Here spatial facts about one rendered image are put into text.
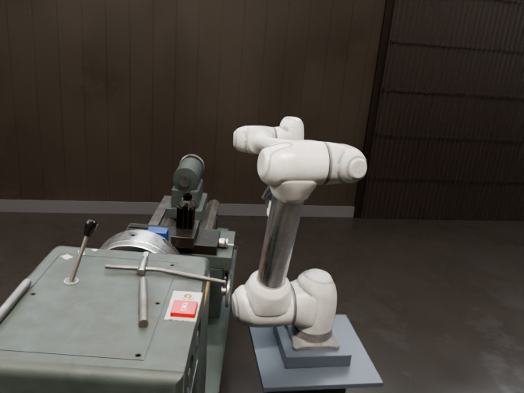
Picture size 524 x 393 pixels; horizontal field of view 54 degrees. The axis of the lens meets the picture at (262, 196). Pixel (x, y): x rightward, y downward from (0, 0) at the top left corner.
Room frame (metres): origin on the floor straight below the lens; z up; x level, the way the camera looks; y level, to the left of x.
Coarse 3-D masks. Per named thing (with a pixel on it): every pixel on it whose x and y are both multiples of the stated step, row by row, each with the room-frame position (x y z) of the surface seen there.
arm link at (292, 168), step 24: (288, 144) 1.45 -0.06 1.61; (312, 144) 1.46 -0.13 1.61; (264, 168) 1.41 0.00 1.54; (288, 168) 1.40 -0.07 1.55; (312, 168) 1.42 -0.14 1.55; (288, 192) 1.42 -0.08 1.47; (288, 216) 1.47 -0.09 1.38; (264, 240) 1.54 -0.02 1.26; (288, 240) 1.50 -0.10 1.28; (264, 264) 1.54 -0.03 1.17; (288, 264) 1.55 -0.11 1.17; (240, 288) 1.62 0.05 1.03; (264, 288) 1.56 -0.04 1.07; (288, 288) 1.59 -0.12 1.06; (240, 312) 1.55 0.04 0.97; (264, 312) 1.55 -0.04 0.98; (288, 312) 1.58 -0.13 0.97
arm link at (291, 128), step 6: (282, 120) 2.04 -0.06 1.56; (288, 120) 2.02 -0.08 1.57; (294, 120) 2.02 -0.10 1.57; (300, 120) 2.04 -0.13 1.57; (282, 126) 2.02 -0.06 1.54; (288, 126) 2.01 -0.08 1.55; (294, 126) 2.01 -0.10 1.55; (300, 126) 2.02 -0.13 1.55; (276, 132) 2.00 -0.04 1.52; (282, 132) 2.00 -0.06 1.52; (288, 132) 2.01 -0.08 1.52; (294, 132) 2.00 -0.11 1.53; (300, 132) 2.02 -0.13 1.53; (276, 138) 1.99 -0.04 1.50; (282, 138) 1.99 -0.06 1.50; (288, 138) 2.00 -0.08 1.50; (294, 138) 2.00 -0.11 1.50; (300, 138) 2.02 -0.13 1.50
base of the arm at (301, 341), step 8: (288, 328) 1.71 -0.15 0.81; (296, 328) 1.65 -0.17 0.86; (296, 336) 1.64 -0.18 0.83; (304, 336) 1.62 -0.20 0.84; (312, 336) 1.62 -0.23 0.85; (320, 336) 1.62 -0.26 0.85; (328, 336) 1.64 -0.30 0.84; (296, 344) 1.61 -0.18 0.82; (304, 344) 1.61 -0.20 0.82; (312, 344) 1.61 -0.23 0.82; (320, 344) 1.62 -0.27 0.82; (328, 344) 1.62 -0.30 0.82; (336, 344) 1.63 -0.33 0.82
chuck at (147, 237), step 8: (120, 232) 1.58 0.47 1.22; (128, 232) 1.56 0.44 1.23; (136, 232) 1.56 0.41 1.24; (144, 232) 1.57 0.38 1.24; (152, 232) 1.58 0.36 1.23; (112, 240) 1.53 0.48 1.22; (120, 240) 1.50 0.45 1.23; (128, 240) 1.50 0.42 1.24; (136, 240) 1.50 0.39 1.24; (144, 240) 1.51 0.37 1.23; (152, 240) 1.53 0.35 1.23; (160, 240) 1.55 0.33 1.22; (160, 248) 1.51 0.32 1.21; (168, 248) 1.54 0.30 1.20
